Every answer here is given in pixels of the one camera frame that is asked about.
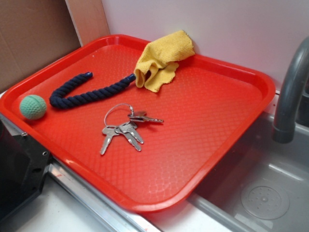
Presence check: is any grey toy sink basin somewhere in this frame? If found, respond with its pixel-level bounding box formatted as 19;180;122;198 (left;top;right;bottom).
147;114;309;232

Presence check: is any red plastic tray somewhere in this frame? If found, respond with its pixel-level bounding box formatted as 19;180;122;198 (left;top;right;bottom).
0;35;275;213

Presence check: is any silver key bunch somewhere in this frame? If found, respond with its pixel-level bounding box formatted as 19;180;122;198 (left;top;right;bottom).
100;103;164;156

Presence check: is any dark blue rope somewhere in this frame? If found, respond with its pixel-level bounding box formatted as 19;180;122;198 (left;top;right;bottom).
49;71;136;110

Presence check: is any brown cardboard panel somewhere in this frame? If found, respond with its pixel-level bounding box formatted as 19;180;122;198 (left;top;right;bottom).
0;0;110;92

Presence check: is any yellow cloth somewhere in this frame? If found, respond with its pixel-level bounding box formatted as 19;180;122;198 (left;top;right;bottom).
134;30;195;93

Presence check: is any grey sink faucet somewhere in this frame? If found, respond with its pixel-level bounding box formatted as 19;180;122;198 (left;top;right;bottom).
272;38;309;144

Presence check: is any green rubber ball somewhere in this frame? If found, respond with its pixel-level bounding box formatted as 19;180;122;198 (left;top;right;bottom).
19;95;47;120

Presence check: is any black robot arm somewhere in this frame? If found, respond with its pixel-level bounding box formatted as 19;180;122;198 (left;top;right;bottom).
0;122;51;222

